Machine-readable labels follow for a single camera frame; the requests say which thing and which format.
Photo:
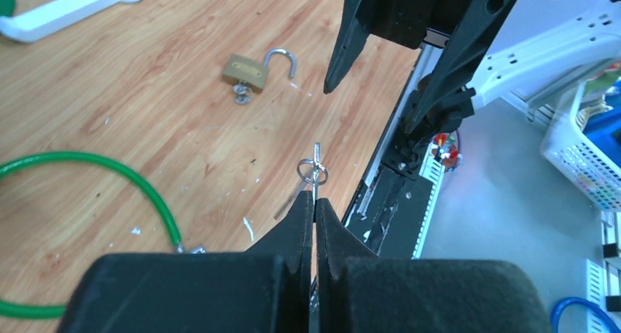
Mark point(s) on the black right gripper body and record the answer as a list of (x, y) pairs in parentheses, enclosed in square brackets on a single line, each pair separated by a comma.
[(407, 22)]

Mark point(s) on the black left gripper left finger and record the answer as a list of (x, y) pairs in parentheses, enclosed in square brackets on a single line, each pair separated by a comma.
[(263, 289)]

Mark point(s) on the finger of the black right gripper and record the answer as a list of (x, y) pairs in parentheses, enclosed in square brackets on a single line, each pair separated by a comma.
[(357, 21), (446, 99)]

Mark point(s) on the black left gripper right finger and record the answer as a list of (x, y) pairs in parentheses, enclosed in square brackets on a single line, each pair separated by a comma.
[(361, 292)]

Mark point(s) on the brass padlock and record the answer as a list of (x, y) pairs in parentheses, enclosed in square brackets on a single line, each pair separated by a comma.
[(254, 74)]

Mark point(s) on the small silver key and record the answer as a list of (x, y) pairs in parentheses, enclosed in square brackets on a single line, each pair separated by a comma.
[(243, 93)]

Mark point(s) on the green cable lock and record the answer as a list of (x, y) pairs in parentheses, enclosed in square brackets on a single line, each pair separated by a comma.
[(32, 312)]

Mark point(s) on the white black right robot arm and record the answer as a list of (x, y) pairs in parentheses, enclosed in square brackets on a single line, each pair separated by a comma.
[(538, 37)]

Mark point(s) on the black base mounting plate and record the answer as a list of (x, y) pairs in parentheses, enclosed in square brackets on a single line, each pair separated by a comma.
[(394, 203)]

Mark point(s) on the white perforated plastic basket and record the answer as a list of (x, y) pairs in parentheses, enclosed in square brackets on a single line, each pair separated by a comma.
[(568, 149)]

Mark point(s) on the white clothes rack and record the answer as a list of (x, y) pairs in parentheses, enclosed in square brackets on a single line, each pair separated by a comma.
[(52, 17)]

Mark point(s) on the green t-shirt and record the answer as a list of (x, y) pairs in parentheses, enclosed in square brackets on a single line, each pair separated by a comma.
[(7, 7)]

